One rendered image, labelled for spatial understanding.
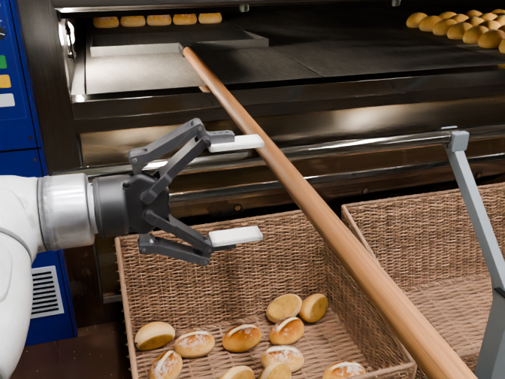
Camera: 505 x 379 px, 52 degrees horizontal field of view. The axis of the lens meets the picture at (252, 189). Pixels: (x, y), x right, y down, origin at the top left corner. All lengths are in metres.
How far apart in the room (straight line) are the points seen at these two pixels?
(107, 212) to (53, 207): 0.06
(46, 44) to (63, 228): 0.60
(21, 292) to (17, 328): 0.04
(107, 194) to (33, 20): 0.60
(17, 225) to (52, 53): 0.62
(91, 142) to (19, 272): 0.72
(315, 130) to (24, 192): 0.86
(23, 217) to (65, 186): 0.06
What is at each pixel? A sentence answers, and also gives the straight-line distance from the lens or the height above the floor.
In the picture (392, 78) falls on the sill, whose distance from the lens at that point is 1.38.
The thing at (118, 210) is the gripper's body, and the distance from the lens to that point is 0.63.
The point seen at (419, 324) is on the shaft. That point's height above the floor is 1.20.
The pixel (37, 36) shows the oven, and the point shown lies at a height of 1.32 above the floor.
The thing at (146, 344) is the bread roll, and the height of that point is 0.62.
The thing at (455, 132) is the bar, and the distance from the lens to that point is 1.04.
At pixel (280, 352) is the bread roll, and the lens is 1.25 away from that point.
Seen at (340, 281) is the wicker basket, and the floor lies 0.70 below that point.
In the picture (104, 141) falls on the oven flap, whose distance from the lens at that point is 1.24.
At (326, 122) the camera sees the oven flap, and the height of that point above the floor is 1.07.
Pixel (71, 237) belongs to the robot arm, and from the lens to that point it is 0.64.
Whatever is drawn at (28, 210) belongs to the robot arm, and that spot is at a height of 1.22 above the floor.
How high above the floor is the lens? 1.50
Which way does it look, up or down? 26 degrees down
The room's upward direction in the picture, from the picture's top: straight up
